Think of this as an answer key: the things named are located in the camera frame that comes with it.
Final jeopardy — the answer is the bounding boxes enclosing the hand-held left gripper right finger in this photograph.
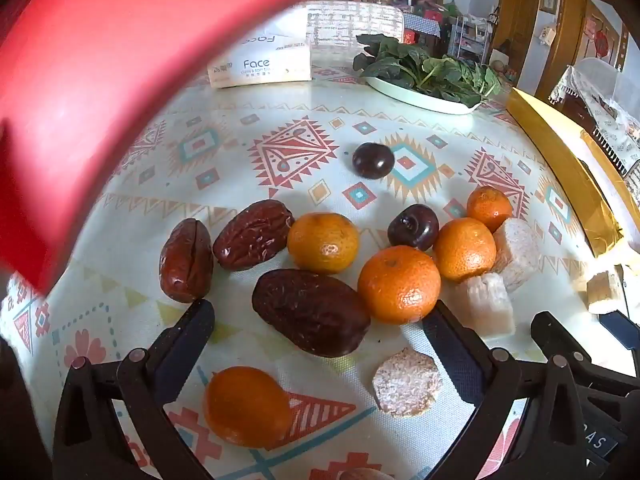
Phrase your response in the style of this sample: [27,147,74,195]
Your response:
[422,300,592,480]

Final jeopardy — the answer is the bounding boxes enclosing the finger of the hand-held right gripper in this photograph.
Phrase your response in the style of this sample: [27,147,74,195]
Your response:
[531,311,601,377]
[597,262,640,353]

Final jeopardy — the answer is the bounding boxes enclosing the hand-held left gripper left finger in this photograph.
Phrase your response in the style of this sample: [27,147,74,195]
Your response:
[52,299,216,480]

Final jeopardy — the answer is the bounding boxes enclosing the white rice cake piece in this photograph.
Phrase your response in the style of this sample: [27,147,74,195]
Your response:
[372,347,443,418]
[492,217,542,293]
[440,272,517,338]
[586,270,625,315]

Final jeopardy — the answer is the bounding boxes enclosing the orange tangerine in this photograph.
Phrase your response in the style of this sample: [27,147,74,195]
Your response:
[466,185,514,233]
[357,245,442,325]
[204,366,293,449]
[432,217,497,283]
[287,212,361,275]

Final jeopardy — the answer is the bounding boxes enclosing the red date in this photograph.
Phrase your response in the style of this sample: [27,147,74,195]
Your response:
[251,268,372,358]
[212,199,296,272]
[159,217,215,304]

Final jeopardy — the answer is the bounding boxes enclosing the dark plum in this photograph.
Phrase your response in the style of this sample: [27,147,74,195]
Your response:
[387,203,440,252]
[352,143,396,180]

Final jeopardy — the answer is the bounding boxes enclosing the red box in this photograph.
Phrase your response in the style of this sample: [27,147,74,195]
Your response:
[0,0,381,296]

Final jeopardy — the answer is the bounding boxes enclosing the golden box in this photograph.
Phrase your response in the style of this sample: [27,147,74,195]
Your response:
[506,87,640,258]

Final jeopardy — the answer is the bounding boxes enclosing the patterned tablecloth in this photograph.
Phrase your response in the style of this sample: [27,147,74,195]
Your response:
[0,62,640,480]

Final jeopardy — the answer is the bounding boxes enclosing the lace covered cabinet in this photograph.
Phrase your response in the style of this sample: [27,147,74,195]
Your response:
[547,57,640,176]

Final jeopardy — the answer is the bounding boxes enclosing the white oval plate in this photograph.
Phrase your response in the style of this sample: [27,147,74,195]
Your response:
[364,75,488,115]

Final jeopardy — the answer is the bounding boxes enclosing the spinach leaves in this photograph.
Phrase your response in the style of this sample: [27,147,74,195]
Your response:
[352,34,503,108]

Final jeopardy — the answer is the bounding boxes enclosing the white tissue box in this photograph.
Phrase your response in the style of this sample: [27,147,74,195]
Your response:
[207,30,314,90]

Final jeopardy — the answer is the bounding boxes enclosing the wooden door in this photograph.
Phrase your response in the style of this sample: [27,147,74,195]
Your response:
[535,0,601,102]
[492,0,543,66]

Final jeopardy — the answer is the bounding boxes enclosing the metal storage rack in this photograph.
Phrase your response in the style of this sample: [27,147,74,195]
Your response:
[447,15,493,63]

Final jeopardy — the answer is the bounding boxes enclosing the checkered cloth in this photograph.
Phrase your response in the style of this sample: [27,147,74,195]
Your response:
[402,12,443,38]

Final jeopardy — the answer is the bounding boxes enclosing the patterned chair cushion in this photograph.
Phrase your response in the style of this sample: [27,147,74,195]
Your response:
[305,1,405,48]

